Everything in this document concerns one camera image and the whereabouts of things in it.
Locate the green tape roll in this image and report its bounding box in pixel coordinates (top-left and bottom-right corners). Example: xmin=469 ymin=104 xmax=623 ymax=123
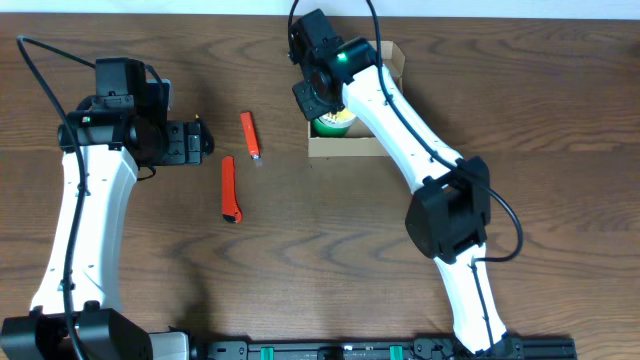
xmin=311 ymin=116 xmax=354 ymax=138

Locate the black correction tape dispenser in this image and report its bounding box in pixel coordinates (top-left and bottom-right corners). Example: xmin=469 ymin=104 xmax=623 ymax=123
xmin=195 ymin=114 xmax=215 ymax=156

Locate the yellow sticky note pad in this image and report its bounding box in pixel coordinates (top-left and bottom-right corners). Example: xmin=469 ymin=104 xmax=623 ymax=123
xmin=319 ymin=109 xmax=356 ymax=128

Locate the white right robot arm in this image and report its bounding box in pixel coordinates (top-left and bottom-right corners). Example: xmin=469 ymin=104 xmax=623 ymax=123
xmin=291 ymin=38 xmax=507 ymax=355

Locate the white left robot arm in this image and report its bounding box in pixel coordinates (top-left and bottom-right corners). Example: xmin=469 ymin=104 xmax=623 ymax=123
xmin=1 ymin=110 xmax=213 ymax=359

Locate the orange stapler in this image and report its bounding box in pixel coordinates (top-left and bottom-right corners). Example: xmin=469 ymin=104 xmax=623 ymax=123
xmin=240 ymin=112 xmax=261 ymax=160

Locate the open cardboard box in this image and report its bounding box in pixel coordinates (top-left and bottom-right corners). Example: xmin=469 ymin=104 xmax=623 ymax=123
xmin=307 ymin=40 xmax=406 ymax=158

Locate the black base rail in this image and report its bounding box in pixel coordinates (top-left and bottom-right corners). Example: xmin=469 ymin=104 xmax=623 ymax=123
xmin=186 ymin=336 xmax=578 ymax=360

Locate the orange utility knife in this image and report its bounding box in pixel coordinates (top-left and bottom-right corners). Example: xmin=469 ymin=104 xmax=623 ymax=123
xmin=221 ymin=156 xmax=242 ymax=224

